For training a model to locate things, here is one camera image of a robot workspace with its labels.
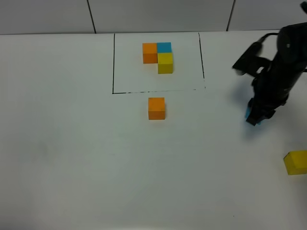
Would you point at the blue template block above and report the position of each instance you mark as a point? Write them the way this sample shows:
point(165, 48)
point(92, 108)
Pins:
point(164, 47)

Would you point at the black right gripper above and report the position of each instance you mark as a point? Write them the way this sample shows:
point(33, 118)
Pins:
point(273, 86)

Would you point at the yellow template block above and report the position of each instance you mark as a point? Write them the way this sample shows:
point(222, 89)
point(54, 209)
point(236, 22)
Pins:
point(165, 63)

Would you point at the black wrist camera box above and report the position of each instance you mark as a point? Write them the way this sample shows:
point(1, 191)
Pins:
point(249, 62)

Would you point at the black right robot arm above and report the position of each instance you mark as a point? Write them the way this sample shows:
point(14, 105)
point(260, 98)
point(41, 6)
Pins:
point(291, 47)

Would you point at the orange template block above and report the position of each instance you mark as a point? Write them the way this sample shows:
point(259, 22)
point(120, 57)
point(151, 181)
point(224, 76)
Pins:
point(149, 53)

